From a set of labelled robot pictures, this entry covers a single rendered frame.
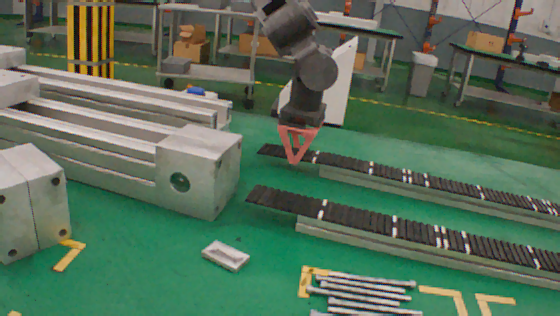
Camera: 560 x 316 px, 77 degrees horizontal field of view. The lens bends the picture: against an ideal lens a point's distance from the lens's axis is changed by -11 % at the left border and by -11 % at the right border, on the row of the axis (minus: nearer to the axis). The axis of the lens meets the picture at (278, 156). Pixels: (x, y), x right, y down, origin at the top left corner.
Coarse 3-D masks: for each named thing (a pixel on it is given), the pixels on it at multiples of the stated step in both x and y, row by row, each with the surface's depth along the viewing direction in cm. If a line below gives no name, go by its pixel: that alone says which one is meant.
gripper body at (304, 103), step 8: (296, 80) 65; (296, 88) 65; (304, 88) 65; (296, 96) 66; (304, 96) 65; (312, 96) 65; (320, 96) 66; (288, 104) 69; (296, 104) 66; (304, 104) 66; (312, 104) 66; (320, 104) 67; (280, 112) 65; (288, 112) 65; (296, 112) 65; (304, 112) 65; (312, 112) 66; (320, 112) 67; (312, 120) 64
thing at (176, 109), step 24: (24, 72) 87; (48, 72) 85; (48, 96) 78; (72, 96) 77; (96, 96) 74; (120, 96) 73; (144, 96) 80; (168, 96) 78; (192, 96) 78; (144, 120) 73; (168, 120) 72; (192, 120) 72; (216, 120) 72
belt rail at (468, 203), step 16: (320, 176) 71; (336, 176) 71; (352, 176) 70; (368, 176) 69; (400, 192) 68; (416, 192) 68; (432, 192) 67; (448, 192) 66; (464, 208) 66; (480, 208) 66; (496, 208) 65; (512, 208) 64; (544, 224) 63
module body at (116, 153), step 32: (0, 128) 59; (32, 128) 57; (64, 128) 56; (96, 128) 63; (128, 128) 61; (160, 128) 60; (64, 160) 57; (96, 160) 56; (128, 160) 54; (128, 192) 56
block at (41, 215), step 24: (24, 144) 47; (0, 168) 40; (24, 168) 41; (48, 168) 42; (0, 192) 37; (24, 192) 39; (48, 192) 41; (0, 216) 37; (24, 216) 40; (48, 216) 42; (0, 240) 38; (24, 240) 41; (48, 240) 43
